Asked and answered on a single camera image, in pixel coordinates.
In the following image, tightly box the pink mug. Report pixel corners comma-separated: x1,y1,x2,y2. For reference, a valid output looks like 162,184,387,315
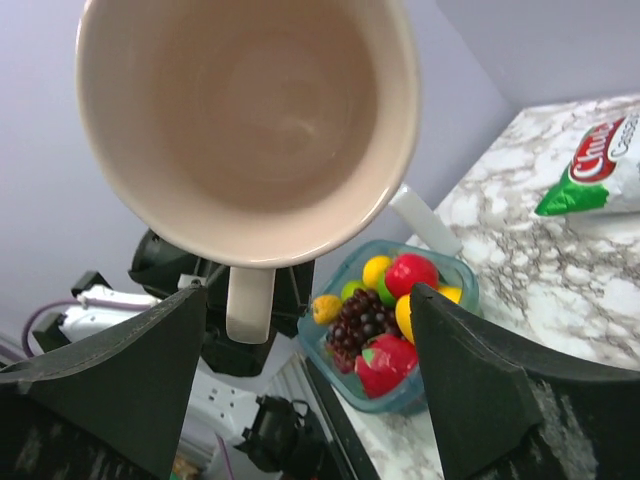
76,1,421,344

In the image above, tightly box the dark grape bunch toy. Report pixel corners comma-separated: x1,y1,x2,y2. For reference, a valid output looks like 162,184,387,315
325,287,402,374

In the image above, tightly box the yellow lemon toy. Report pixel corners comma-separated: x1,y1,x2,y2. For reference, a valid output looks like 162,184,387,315
395,294,415,344
362,255,393,289

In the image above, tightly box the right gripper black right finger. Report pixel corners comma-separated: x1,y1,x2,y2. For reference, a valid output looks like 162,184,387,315
410,284,639,479

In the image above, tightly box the red dragon fruit toy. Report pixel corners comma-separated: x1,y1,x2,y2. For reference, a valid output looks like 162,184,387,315
354,334,418,399

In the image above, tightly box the clear blue fruit container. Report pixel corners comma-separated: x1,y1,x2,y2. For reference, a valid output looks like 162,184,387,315
298,240,481,415

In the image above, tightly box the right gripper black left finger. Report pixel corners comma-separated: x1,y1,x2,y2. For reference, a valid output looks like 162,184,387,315
1,287,206,479

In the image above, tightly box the green lime toy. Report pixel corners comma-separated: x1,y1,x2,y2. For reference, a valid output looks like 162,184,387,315
341,280,366,302

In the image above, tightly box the yellow orange pepper toy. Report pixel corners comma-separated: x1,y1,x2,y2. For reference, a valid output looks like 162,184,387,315
312,294,342,325

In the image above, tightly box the red apple toy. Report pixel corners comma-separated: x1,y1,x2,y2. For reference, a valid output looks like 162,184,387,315
384,253,439,299

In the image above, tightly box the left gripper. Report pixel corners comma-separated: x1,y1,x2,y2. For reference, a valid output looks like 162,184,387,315
129,229,315,377

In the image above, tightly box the green chips bag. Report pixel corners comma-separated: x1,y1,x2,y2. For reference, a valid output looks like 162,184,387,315
535,112,639,217

